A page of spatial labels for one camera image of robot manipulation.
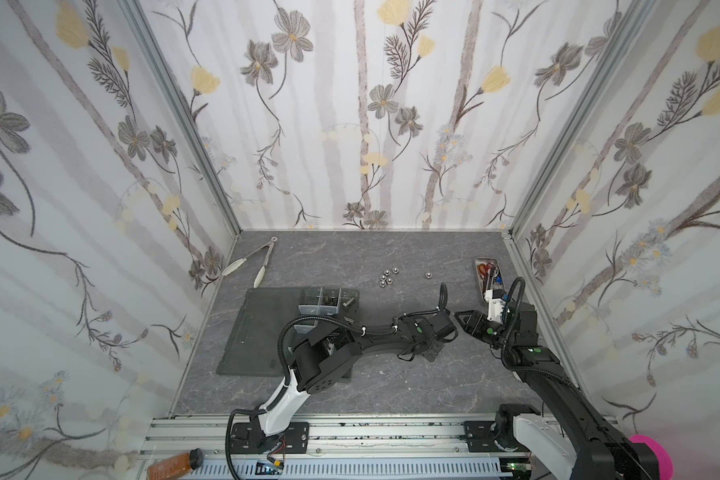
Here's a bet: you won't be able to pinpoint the cream silicone kitchen tongs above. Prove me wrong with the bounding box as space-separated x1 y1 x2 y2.
222 237 279 290

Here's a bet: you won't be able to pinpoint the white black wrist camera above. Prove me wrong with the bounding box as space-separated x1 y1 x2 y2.
483 289 506 324

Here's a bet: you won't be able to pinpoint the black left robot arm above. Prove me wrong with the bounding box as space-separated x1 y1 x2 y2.
250 307 458 440

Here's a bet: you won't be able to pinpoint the red handled scissors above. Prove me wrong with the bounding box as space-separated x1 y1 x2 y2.
477 262 496 279

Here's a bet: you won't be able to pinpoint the transparent grey organizer box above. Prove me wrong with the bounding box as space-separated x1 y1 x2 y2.
216 286 360 378

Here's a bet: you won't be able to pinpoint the orange bottle black cap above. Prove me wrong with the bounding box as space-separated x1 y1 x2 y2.
147 448 205 480

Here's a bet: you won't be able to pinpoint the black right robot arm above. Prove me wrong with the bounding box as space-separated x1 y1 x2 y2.
455 302 660 479

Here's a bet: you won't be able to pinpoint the pink plastic bowl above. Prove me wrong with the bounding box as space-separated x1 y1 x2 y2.
628 434 674 480

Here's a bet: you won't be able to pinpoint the aluminium rail base frame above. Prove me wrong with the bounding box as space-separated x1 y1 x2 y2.
135 414 553 479

